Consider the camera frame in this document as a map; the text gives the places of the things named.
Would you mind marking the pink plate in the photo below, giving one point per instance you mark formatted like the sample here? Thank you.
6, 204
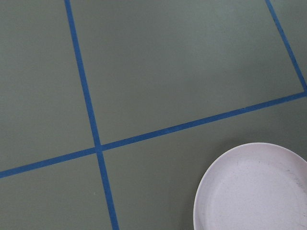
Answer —
255, 186

